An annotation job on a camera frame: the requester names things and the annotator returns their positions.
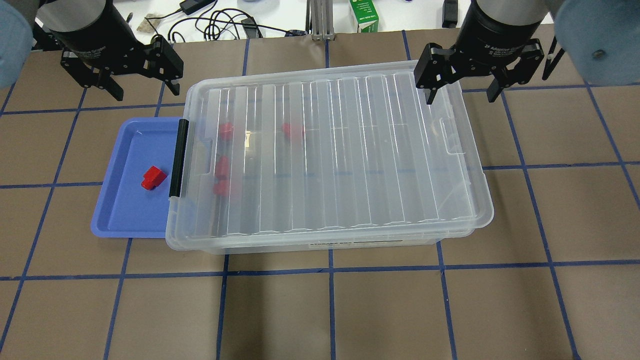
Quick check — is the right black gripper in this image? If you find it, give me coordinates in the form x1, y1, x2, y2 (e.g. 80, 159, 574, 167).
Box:
413, 4, 545, 106

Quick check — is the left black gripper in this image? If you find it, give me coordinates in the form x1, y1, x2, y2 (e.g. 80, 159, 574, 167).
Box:
49, 0, 185, 101

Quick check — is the red block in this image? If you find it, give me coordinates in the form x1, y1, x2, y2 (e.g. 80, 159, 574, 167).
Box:
281, 122, 306, 142
218, 121, 234, 142
212, 178, 231, 198
214, 155, 231, 180
141, 165, 168, 191

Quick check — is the clear plastic box lid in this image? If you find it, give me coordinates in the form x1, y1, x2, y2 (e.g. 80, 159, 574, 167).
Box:
166, 61, 495, 237

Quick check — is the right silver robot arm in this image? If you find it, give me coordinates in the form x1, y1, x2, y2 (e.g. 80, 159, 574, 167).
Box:
413, 0, 640, 104

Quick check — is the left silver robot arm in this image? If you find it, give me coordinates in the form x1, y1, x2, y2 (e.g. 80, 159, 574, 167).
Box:
0, 0, 185, 101

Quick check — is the red block in box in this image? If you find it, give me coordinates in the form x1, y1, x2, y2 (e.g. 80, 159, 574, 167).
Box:
212, 178, 231, 198
214, 155, 231, 180
281, 122, 306, 142
218, 121, 234, 142

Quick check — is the clear plastic storage box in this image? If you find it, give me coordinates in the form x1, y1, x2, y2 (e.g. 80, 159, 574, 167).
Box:
165, 223, 474, 255

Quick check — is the black power adapter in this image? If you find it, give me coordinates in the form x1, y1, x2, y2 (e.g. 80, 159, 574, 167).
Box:
179, 0, 217, 15

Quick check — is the blue plastic tray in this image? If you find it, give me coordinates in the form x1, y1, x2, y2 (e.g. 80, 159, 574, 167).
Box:
90, 117, 179, 239

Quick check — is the green white carton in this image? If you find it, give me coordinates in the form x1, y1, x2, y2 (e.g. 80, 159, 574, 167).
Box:
348, 0, 380, 34

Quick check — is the black box latch handle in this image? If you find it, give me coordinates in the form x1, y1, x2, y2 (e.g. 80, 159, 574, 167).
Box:
168, 118, 189, 198

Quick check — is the black cable bundle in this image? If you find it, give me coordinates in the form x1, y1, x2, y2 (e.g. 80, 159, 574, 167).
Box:
167, 7, 308, 43

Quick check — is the aluminium frame post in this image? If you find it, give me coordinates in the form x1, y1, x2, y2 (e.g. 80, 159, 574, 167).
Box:
306, 0, 336, 41

